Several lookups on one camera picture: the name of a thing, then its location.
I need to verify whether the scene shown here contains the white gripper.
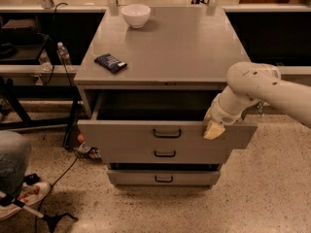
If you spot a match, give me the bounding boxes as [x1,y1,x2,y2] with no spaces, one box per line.
[203,95,242,140]

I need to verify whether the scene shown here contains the grey top drawer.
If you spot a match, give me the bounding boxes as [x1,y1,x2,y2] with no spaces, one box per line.
[78,90,257,150]

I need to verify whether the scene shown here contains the grey drawer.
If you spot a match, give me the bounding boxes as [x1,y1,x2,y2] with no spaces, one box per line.
[100,149,231,164]
[107,170,221,186]
[78,90,257,150]

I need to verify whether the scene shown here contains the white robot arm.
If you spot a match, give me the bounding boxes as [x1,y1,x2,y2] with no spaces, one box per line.
[203,62,311,140]

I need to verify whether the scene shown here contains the grey drawer cabinet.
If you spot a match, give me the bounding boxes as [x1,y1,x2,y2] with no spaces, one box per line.
[75,7,248,172]

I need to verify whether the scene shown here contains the grey middle drawer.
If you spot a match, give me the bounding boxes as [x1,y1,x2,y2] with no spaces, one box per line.
[100,149,231,164]

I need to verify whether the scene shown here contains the grey bottom drawer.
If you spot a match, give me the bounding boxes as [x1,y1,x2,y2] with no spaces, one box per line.
[107,170,221,186]

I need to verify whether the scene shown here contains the dark blue snack packet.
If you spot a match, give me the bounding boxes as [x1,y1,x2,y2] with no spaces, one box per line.
[94,53,127,74]

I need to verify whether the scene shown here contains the orange items on floor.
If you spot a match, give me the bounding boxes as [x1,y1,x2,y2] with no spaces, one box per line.
[77,133,101,159]

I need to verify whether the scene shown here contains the white ceramic bowl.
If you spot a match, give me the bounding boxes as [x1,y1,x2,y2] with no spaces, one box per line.
[121,4,151,28]

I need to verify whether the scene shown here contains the clear plastic water bottle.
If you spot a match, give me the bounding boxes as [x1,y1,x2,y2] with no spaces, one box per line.
[57,42,72,66]

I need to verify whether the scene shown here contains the black white tripod stand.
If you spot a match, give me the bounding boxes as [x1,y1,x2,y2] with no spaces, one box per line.
[0,191,78,233]

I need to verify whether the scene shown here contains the white orange sneaker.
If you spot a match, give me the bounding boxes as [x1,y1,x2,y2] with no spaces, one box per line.
[0,182,51,220]

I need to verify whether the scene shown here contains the person's leg in jeans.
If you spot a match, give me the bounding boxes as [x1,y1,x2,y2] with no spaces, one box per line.
[0,130,31,197]

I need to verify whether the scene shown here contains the black side table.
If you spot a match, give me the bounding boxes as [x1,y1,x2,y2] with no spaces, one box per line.
[0,17,82,150]

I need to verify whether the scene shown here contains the black floor cable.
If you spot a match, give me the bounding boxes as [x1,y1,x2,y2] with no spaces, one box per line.
[34,153,81,233]

